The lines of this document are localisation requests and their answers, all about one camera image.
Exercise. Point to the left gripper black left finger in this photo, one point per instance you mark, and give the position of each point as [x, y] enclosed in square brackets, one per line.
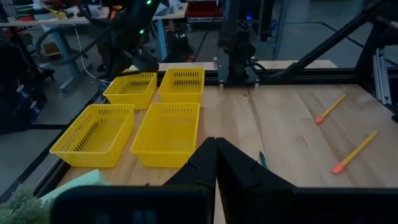
[199, 168]

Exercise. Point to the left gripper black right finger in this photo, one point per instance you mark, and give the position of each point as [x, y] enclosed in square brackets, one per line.
[242, 180]

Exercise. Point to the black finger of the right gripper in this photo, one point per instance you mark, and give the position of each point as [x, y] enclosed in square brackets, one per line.
[146, 64]

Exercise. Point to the yellow pencil with orange cap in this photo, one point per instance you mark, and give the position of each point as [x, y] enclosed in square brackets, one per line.
[331, 109]
[354, 153]

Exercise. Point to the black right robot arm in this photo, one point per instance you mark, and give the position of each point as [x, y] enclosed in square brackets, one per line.
[237, 40]

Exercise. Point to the yellow plastic slotted bin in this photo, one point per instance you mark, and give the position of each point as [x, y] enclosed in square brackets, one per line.
[133, 90]
[182, 90]
[168, 140]
[93, 137]

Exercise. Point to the red storage crate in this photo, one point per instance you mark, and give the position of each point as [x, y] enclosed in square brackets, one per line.
[203, 9]

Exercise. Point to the workbench with blue-grey legs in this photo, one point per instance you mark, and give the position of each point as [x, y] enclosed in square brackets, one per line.
[62, 21]

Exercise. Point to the mint green stapler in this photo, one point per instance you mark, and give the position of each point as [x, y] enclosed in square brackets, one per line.
[82, 182]

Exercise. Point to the dark blue equipment case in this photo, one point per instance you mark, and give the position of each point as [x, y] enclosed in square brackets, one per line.
[18, 93]

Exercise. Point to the silver aluminium extrusion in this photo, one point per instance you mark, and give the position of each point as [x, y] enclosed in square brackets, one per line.
[382, 77]

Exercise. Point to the green plant in white pot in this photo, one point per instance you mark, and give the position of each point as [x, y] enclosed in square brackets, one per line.
[21, 205]

